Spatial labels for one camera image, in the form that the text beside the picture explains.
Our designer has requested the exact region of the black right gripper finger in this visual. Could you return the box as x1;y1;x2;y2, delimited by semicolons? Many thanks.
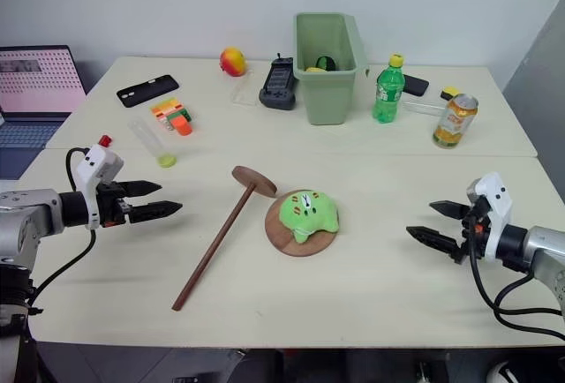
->
428;199;472;222
405;225;464;260

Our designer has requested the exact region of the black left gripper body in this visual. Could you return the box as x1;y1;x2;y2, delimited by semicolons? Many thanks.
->
94;181;134;229

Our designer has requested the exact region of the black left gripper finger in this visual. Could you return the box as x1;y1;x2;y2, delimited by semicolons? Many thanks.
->
121;180;163;199
129;199;184;225

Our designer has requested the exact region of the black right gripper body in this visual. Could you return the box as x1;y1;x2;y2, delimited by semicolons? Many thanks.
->
453;206;492;266

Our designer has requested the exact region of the brown wooden stand with rod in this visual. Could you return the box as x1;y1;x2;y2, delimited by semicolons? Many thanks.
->
170;165;279;312

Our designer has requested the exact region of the green frog toy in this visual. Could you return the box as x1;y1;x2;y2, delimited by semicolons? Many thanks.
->
278;190;341;245

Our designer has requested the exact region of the round wooden plate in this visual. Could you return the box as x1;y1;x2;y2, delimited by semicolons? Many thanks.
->
264;188;342;259

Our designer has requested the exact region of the clear tube with green cap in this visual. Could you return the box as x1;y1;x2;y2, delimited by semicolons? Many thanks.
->
126;116;178;169

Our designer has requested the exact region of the orange building block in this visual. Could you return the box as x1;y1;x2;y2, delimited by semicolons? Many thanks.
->
169;114;196;138

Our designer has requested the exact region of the colourful building block stack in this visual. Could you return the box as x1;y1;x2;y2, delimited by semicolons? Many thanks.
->
149;95;192;131

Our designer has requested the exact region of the orange drink can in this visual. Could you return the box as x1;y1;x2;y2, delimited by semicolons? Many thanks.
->
432;93;479;151

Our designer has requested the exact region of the black phone case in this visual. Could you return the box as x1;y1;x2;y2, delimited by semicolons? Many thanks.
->
116;74;181;109

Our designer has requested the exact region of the black phone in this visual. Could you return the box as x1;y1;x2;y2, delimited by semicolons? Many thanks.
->
402;73;431;98

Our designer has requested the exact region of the green plastic soda bottle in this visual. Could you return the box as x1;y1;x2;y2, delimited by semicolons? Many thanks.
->
372;52;407;125

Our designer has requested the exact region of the clear phone case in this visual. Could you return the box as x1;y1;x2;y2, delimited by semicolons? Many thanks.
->
230;71;262;108

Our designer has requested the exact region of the white round object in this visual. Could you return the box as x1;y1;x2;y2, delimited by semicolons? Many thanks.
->
486;361;518;383

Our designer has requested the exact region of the open laptop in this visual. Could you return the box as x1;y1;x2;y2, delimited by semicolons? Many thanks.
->
0;44;88;181

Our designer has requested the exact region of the red yellow toy fruit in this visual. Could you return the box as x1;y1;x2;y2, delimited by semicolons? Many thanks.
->
218;46;248;78

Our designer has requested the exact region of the green plastic bin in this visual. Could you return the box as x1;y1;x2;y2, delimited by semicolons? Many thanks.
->
293;11;370;126

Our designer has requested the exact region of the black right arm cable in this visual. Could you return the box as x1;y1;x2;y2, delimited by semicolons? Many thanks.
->
466;214;565;341

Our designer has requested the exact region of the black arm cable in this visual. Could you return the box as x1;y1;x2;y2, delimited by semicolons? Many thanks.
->
25;146;98;314
466;214;565;341

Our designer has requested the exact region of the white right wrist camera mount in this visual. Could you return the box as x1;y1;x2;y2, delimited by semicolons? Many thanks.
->
466;171;514;263

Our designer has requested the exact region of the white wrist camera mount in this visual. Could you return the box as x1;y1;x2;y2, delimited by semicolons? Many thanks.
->
72;144;125;231
466;171;514;263

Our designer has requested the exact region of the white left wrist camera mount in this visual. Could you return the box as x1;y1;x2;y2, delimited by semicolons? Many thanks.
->
72;144;125;231

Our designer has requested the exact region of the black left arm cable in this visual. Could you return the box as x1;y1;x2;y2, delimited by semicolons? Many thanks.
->
25;146;98;314

